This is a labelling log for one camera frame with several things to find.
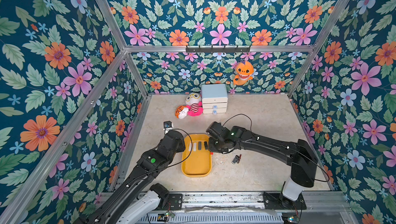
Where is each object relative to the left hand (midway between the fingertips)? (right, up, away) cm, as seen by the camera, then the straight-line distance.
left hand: (181, 138), depth 76 cm
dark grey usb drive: (+8, -8, +16) cm, 20 cm away
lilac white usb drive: (+5, -8, +15) cm, 18 cm away
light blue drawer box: (+17, +21, +23) cm, 36 cm away
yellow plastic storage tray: (+8, -18, +14) cm, 24 cm away
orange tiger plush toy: (-5, +12, +26) cm, 29 cm away
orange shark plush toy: (+36, +38, +20) cm, 57 cm away
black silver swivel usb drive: (+29, -14, +10) cm, 34 cm away
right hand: (+15, -6, +4) cm, 16 cm away
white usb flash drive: (+2, -9, +16) cm, 18 cm away
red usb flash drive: (+15, -9, +4) cm, 18 cm away
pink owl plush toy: (+4, +17, +30) cm, 35 cm away
